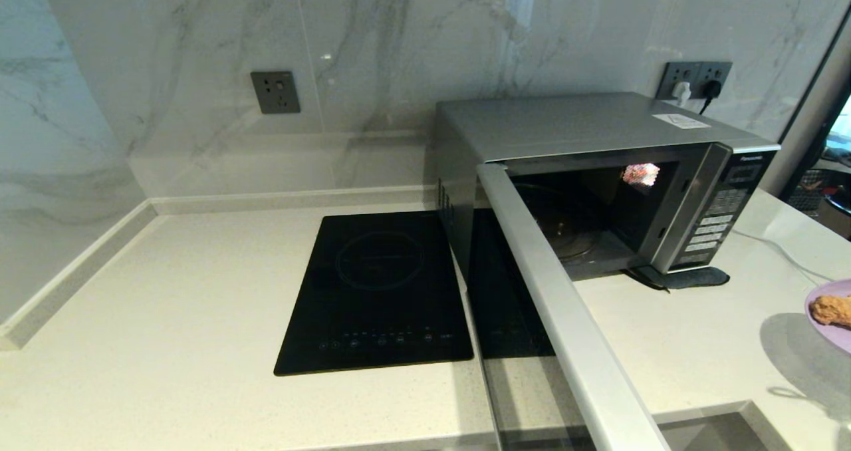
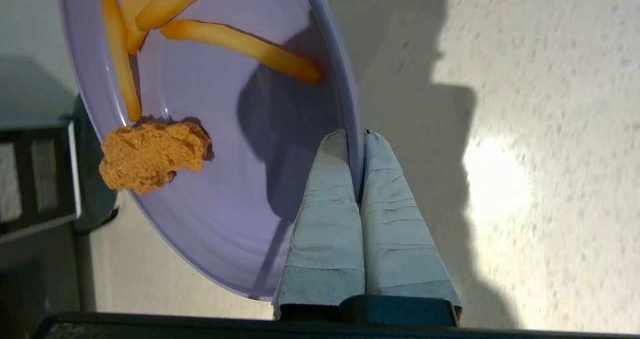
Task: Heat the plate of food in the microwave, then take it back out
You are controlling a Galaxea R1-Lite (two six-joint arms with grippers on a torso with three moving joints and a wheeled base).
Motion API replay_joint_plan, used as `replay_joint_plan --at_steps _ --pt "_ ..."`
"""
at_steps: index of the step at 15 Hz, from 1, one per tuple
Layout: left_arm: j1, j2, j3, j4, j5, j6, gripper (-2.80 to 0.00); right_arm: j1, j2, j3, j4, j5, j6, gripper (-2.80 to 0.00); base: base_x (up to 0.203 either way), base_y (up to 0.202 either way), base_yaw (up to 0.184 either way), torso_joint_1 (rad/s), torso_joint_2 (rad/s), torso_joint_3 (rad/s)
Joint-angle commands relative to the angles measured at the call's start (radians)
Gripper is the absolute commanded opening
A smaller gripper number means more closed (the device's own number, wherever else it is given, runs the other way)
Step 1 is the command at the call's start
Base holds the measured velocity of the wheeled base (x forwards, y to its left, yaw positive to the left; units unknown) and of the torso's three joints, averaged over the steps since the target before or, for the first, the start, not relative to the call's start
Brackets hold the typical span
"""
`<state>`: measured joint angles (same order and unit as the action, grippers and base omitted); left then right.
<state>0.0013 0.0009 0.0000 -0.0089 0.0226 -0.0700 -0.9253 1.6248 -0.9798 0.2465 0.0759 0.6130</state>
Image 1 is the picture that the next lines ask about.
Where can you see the purple plate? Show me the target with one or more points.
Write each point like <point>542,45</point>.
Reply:
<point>834,334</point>

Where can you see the glass microwave turntable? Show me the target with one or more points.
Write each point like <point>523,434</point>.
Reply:
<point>572,238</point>

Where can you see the silver microwave oven body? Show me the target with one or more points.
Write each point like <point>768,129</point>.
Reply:
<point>565,122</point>

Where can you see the white sheet of paper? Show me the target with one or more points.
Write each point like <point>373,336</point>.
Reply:
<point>680,121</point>

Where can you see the black induction cooktop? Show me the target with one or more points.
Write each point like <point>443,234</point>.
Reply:
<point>379,291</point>

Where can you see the black flat pad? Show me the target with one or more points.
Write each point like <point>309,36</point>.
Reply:
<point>691,278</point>

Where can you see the white power plug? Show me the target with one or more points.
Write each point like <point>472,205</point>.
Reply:
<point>681,93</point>

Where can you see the black power plug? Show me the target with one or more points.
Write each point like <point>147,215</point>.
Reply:
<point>711,91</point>

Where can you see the dark round container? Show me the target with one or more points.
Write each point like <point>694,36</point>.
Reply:
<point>839,215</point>

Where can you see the fried chicken piece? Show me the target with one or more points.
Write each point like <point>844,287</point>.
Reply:
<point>831,311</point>

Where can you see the single grey wall socket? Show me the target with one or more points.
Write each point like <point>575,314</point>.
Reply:
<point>275,92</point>

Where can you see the double grey wall socket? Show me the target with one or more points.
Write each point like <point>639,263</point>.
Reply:
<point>693,72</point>

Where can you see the dark metal door frame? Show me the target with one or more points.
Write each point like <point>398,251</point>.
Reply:
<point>808,115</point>

